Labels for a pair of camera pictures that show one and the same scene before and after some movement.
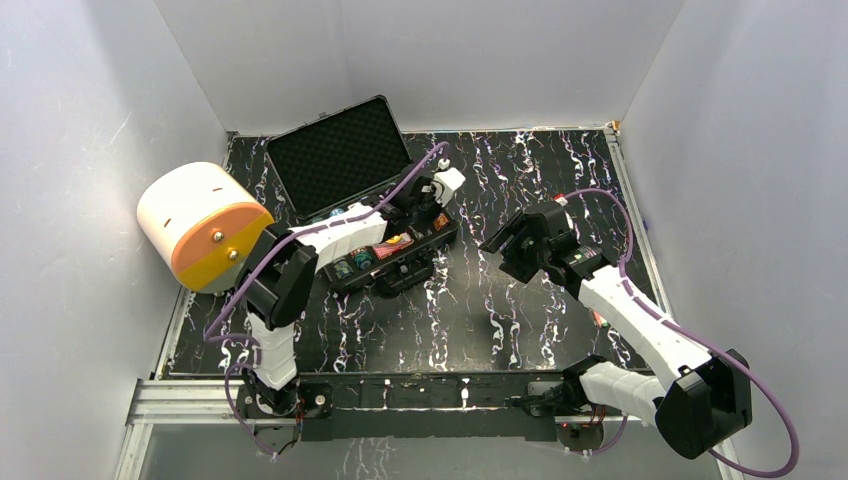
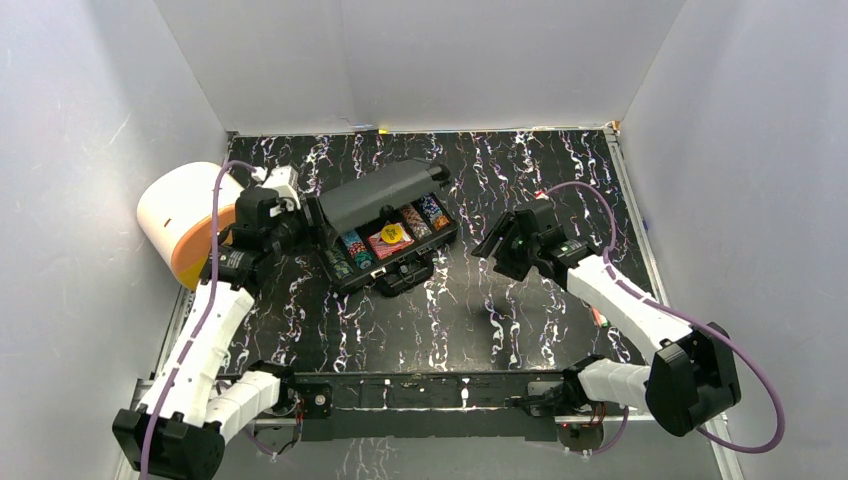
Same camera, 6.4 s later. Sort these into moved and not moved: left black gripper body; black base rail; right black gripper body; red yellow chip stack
Moved: left black gripper body
Not moved: right black gripper body; black base rail; red yellow chip stack
